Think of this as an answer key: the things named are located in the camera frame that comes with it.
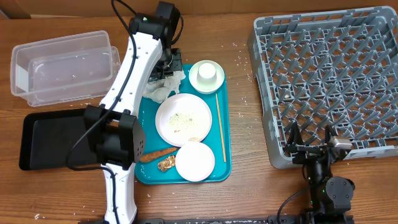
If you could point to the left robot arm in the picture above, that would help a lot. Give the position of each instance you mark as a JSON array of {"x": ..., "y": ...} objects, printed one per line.
[{"x": 113, "y": 131}]

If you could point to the white tissue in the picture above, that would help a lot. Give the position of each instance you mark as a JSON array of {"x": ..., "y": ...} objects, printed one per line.
[
  {"x": 158, "y": 91},
  {"x": 172, "y": 83}
]

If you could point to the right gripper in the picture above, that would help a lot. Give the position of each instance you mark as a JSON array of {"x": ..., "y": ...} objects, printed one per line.
[{"x": 293, "y": 144}]

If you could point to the small pink bowl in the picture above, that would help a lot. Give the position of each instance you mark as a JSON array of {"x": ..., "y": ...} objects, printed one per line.
[{"x": 195, "y": 161}]

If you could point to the white plastic cup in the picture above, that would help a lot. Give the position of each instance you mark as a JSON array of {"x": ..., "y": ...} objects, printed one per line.
[{"x": 207, "y": 71}]

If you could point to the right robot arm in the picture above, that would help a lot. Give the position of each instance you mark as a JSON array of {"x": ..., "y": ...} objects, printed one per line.
[{"x": 330, "y": 196}]

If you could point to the golden crumpled food scrap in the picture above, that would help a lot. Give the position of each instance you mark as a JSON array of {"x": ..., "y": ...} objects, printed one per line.
[{"x": 167, "y": 163}]

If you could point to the black plastic tray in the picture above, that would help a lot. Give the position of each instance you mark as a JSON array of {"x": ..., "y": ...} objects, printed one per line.
[{"x": 47, "y": 138}]

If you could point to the clear plastic waste bin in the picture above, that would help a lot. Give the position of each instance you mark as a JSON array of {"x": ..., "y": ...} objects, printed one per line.
[{"x": 63, "y": 69}]

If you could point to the pale green bowl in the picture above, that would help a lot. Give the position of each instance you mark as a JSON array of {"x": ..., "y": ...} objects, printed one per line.
[{"x": 206, "y": 86}]

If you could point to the teal plastic serving tray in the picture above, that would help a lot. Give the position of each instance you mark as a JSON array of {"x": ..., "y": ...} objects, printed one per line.
[{"x": 148, "y": 173}]

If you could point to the grey dishwasher rack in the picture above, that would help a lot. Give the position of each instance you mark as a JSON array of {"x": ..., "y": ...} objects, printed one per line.
[{"x": 335, "y": 68}]

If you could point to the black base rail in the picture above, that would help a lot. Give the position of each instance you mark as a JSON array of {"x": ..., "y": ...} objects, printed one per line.
[{"x": 217, "y": 221}]

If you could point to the wooden chopstick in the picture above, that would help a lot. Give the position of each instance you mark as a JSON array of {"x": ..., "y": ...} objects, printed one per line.
[{"x": 221, "y": 127}]

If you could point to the large white plate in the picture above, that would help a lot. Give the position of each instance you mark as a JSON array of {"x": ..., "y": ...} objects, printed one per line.
[{"x": 183, "y": 118}]

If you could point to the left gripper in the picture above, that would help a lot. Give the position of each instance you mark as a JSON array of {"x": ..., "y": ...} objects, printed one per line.
[{"x": 177, "y": 65}]

